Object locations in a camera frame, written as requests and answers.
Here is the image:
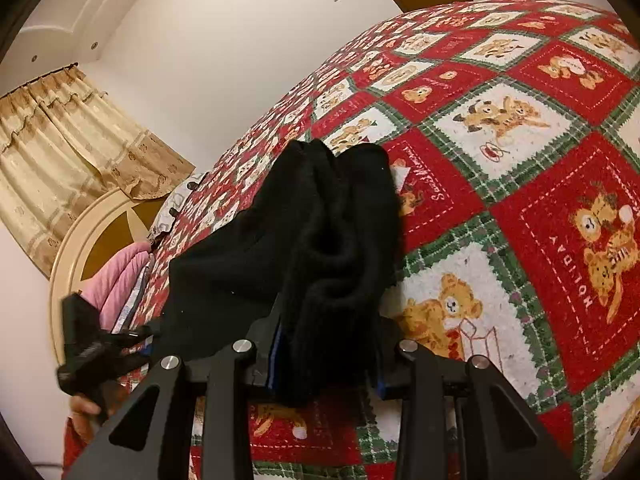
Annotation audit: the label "black pants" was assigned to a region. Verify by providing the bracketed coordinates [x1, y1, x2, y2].
[152, 140, 401, 406]

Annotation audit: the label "red sleeve forearm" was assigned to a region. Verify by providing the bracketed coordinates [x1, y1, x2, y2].
[62, 416, 96, 479]

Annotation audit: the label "person's left hand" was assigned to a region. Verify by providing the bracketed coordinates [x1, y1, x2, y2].
[70, 382, 128, 444]

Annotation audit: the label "grey patterned pillow under blanket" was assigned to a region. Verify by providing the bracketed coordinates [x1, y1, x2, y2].
[112, 263, 151, 334]

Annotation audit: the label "pink folded blanket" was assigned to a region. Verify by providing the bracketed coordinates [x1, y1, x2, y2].
[80, 240, 151, 332]

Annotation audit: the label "cream wooden headboard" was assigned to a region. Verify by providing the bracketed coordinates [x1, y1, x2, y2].
[49, 188, 165, 364]

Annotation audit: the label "grey patterned far pillow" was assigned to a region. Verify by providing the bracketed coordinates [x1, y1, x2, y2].
[148, 171, 207, 244]

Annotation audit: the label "beige patterned curtain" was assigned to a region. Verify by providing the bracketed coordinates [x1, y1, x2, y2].
[1, 65, 194, 275]

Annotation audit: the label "red patchwork bear bedspread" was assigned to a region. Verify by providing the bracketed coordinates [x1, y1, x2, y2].
[119, 0, 640, 480]

